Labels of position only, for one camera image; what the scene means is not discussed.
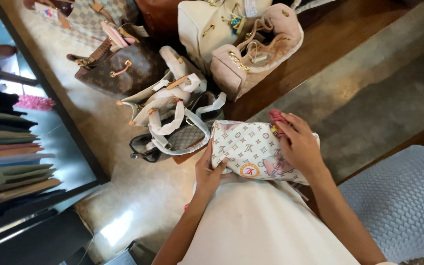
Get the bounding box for pink fluffy item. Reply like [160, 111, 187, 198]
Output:
[13, 94, 56, 112]

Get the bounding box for person's white garment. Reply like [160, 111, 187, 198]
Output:
[178, 173, 361, 265]

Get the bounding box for grey quilted cushion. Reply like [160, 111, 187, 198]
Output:
[338, 145, 424, 264]

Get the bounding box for brown leather bag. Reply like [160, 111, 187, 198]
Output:
[135, 0, 187, 37]

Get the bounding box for checked cream handbag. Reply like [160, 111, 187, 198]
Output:
[24, 0, 141, 48]

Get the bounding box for white handbag wrapped handles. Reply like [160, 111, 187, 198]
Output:
[116, 46, 208, 127]

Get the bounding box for brown patterned tote bag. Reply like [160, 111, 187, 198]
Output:
[66, 35, 168, 100]

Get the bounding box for white patterned handbag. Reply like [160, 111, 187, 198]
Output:
[210, 119, 321, 186]

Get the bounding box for person's right hand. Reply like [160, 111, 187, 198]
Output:
[274, 113, 325, 176]

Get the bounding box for pink quilted chain handbag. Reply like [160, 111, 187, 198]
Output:
[210, 3, 305, 102]

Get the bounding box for grey checked handbag wrapped handles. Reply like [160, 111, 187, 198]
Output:
[130, 92, 227, 163]

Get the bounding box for red cleaning cloth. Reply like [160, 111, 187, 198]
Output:
[269, 109, 292, 127]

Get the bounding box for cream chain handbag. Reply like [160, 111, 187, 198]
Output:
[177, 0, 275, 74]

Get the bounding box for person's left hand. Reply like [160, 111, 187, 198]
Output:
[195, 139, 229, 196]

